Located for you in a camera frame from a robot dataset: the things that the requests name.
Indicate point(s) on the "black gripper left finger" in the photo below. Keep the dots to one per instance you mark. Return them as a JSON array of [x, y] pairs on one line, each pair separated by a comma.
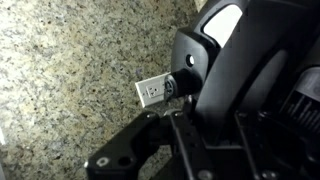
[[123, 150]]

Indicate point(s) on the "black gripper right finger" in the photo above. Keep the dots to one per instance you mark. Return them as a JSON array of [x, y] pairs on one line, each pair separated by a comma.
[[286, 156]]

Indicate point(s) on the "white wall outlet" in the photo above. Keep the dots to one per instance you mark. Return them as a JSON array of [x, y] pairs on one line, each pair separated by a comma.
[[151, 90]]

